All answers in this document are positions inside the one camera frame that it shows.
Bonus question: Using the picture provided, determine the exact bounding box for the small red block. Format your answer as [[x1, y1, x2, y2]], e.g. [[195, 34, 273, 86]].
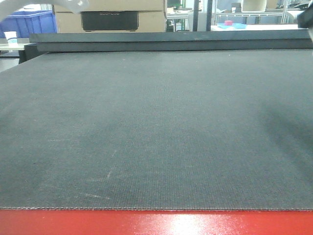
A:
[[224, 20, 233, 26]]

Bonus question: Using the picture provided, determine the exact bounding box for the dark grey table mat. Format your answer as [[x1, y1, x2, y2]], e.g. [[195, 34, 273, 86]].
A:
[[0, 49, 313, 210]]

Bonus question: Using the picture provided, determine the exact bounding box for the blue crate in background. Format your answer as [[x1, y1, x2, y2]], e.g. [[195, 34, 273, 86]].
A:
[[0, 10, 57, 38]]

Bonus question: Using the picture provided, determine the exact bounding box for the light blue tray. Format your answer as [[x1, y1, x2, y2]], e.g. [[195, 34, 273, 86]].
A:
[[217, 23, 247, 30]]

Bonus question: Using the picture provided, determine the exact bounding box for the black pole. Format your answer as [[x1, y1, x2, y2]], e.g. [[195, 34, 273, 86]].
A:
[[193, 0, 200, 32]]

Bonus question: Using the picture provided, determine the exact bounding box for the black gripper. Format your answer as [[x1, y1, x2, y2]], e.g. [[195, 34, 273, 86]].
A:
[[297, 7, 313, 28]]

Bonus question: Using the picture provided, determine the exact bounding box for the white paper cup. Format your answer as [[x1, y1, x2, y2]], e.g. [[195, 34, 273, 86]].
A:
[[4, 31, 18, 47]]

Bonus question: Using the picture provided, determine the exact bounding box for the black foam board stack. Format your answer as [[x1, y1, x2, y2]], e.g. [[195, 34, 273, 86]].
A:
[[17, 29, 313, 78]]

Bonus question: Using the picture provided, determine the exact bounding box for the cardboard box with black window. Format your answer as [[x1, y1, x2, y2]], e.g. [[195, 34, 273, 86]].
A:
[[53, 0, 167, 33]]

